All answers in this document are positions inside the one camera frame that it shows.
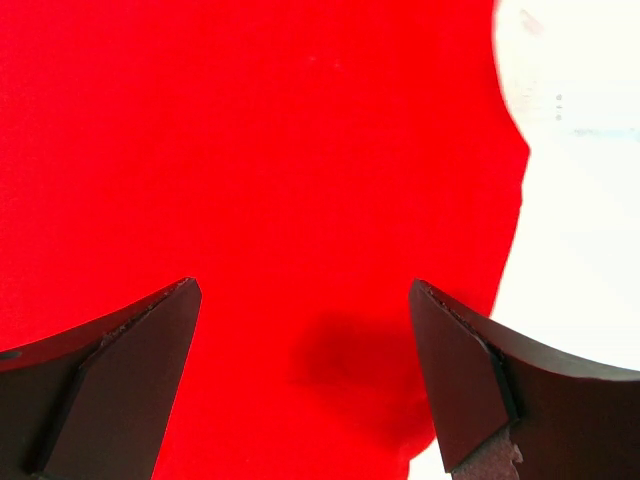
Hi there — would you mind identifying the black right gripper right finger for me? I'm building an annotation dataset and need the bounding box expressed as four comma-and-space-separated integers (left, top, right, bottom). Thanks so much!
409, 280, 639, 479

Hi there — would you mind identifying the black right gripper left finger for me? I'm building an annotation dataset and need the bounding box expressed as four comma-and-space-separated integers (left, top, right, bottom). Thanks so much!
1, 278, 202, 480

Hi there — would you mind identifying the red t-shirt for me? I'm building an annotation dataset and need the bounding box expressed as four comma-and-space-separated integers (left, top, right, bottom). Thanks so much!
1, 1, 528, 479

